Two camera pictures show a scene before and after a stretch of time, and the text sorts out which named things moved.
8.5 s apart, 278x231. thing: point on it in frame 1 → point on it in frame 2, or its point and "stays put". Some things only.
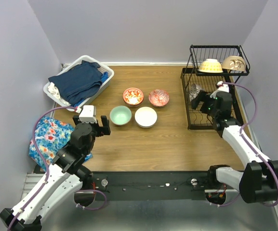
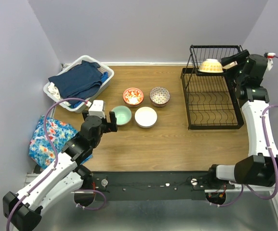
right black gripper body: x=207 y=107 → x=238 y=75
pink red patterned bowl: x=159 y=98 stays put
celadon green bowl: x=120 y=115 stays put
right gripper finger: x=195 y=101 → x=235 y=57
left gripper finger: x=106 y=130 → x=113 y=125
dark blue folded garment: x=79 y=82 stays put
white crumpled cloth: x=55 y=91 stays put
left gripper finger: x=75 y=118 → x=85 y=114
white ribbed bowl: x=145 y=117 stays put
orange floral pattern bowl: x=133 y=96 stays put
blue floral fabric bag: x=51 y=134 stays put
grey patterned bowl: x=195 y=90 → x=159 y=96
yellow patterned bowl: x=211 y=66 stays put
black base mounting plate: x=149 y=186 stays put
